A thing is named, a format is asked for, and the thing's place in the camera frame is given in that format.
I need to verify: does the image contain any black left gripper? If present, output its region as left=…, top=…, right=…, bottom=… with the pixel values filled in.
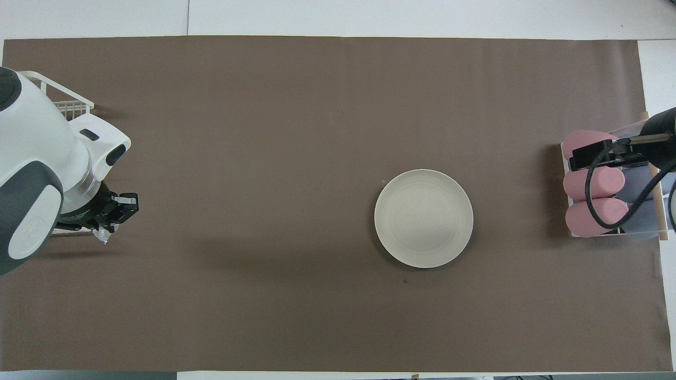
left=55, top=182, right=139, bottom=231

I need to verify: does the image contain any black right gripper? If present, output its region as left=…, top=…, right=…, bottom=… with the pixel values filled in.
left=569, top=138, right=655, bottom=172

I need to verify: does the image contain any silver mesh sponge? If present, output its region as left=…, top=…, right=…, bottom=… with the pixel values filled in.
left=92, top=224, right=119, bottom=244

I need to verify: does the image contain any cream round plate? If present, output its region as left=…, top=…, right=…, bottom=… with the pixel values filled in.
left=374, top=169, right=474, bottom=269

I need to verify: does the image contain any pink plastic cup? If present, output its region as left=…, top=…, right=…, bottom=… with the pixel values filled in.
left=561, top=130, right=619, bottom=162
left=563, top=165, right=625, bottom=201
left=565, top=197, right=630, bottom=238

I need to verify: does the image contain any blue plastic cup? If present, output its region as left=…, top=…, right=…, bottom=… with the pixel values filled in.
left=618, top=165, right=661, bottom=204
left=621, top=199, right=669, bottom=239

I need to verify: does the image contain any cup rack with wooden bar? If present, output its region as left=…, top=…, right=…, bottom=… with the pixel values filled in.
left=560, top=111, right=671, bottom=241

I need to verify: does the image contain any brown table mat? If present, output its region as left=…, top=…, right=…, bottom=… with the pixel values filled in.
left=0, top=36, right=674, bottom=373

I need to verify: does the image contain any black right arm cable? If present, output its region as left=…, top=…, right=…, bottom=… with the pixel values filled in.
left=585, top=140, right=676, bottom=230

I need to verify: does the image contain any white wire dish rack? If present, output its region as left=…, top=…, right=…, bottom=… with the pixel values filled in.
left=21, top=71, right=95, bottom=236

